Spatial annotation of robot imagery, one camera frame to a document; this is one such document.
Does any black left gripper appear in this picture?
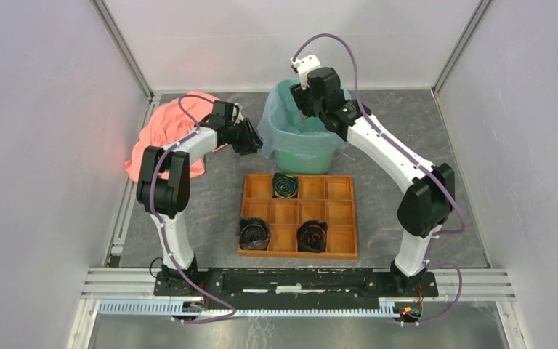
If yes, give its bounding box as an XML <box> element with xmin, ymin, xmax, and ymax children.
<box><xmin>225</xmin><ymin>118</ymin><xmax>267</xmax><ymax>156</ymax></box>

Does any translucent blue plastic trash bag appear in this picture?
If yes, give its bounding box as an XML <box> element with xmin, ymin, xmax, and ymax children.
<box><xmin>256</xmin><ymin>79</ymin><xmax>349</xmax><ymax>159</ymax></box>

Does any green plastic trash bin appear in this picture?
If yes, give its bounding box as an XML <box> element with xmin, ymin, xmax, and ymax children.
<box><xmin>267</xmin><ymin>79</ymin><xmax>347</xmax><ymax>175</ymax></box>

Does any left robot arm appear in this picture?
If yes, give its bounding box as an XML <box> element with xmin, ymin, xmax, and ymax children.
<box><xmin>137</xmin><ymin>100</ymin><xmax>262</xmax><ymax>296</ymax></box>

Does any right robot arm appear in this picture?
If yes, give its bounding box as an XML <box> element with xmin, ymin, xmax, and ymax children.
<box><xmin>290</xmin><ymin>65</ymin><xmax>456</xmax><ymax>297</ymax></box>

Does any rolled black belt yellow stitching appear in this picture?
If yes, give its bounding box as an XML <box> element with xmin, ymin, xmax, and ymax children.
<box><xmin>272</xmin><ymin>172</ymin><xmax>299</xmax><ymax>198</ymax></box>

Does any pink cloth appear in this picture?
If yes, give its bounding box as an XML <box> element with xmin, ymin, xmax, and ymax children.
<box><xmin>124</xmin><ymin>91</ymin><xmax>219</xmax><ymax>182</ymax></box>

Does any rolled black belt left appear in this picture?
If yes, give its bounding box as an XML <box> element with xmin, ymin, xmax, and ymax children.
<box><xmin>238</xmin><ymin>217</ymin><xmax>272</xmax><ymax>251</ymax></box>

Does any orange compartment tray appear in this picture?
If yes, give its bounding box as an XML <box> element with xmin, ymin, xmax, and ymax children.
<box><xmin>237</xmin><ymin>174</ymin><xmax>358</xmax><ymax>260</ymax></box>

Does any rolled black belt orange stitching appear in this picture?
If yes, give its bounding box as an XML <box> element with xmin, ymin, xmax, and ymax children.
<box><xmin>296</xmin><ymin>220</ymin><xmax>328</xmax><ymax>253</ymax></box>

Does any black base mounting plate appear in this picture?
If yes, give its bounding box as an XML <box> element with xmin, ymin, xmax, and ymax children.
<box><xmin>153</xmin><ymin>268</ymin><xmax>440</xmax><ymax>310</ymax></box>

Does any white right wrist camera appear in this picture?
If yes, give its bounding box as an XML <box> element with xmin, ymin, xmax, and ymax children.
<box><xmin>291</xmin><ymin>54</ymin><xmax>321</xmax><ymax>90</ymax></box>

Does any white slotted cable duct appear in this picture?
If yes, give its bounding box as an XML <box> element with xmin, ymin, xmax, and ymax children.
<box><xmin>97</xmin><ymin>300</ymin><xmax>406</xmax><ymax>319</ymax></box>

